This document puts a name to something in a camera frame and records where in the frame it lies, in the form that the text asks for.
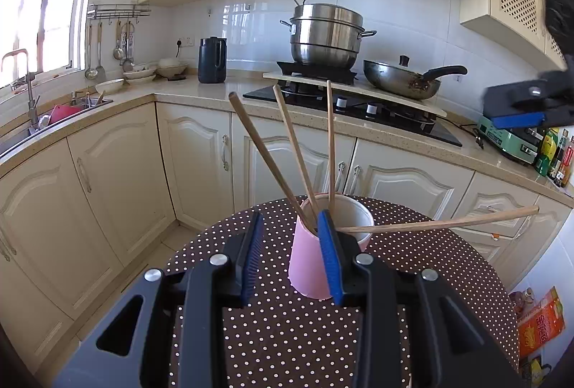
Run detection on stainless steel steamer pot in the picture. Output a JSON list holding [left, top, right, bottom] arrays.
[[281, 0, 377, 70]]

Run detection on wall utensil rack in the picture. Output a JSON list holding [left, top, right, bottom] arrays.
[[86, 3, 152, 21]]

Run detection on white stone board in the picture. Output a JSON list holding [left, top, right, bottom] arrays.
[[262, 72, 447, 118]]

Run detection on wooden chopstick two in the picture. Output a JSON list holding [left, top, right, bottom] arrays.
[[272, 84, 319, 218]]

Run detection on chrome sink faucet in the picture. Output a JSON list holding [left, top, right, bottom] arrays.
[[0, 48, 42, 129]]

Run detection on stacked white bowls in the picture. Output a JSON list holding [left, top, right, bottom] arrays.
[[157, 58, 187, 80]]

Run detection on wooden chopstick four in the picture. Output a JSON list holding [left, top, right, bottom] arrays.
[[339, 205, 539, 233]]

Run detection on orange snack package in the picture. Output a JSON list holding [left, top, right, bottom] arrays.
[[518, 286, 565, 359]]

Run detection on black gas stove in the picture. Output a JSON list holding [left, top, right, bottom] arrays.
[[241, 60, 464, 148]]

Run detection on pink cylindrical cup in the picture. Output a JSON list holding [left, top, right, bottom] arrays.
[[288, 194, 375, 301]]

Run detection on dark blue electric kettle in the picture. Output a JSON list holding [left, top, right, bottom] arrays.
[[198, 37, 227, 84]]

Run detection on steel wok black handle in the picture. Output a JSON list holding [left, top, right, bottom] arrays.
[[363, 55, 468, 100]]

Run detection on wooden chopstick three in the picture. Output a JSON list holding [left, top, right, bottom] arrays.
[[229, 92, 313, 232]]

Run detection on brown polka dot tablecloth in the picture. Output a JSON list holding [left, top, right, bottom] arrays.
[[164, 199, 518, 387]]

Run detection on green electric cooker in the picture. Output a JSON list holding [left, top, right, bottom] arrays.
[[477, 116, 544, 166]]

